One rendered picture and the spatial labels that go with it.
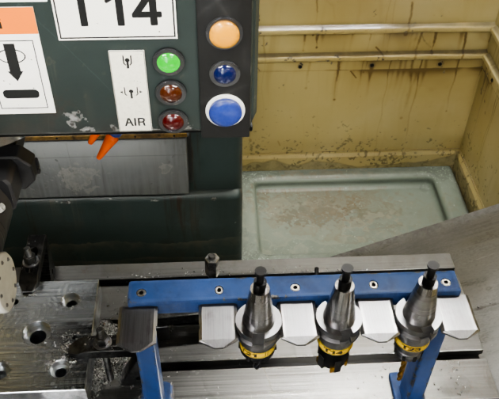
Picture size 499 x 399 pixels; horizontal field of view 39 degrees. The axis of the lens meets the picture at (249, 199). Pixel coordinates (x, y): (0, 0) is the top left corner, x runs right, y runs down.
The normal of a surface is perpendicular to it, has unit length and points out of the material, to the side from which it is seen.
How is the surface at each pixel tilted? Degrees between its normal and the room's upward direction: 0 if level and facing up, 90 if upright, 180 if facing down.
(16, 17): 90
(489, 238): 24
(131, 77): 90
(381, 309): 0
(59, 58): 90
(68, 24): 90
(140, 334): 0
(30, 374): 0
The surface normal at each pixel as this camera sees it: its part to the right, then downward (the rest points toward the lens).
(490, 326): -0.40, -0.64
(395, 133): 0.06, 0.69
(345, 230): 0.01, -0.72
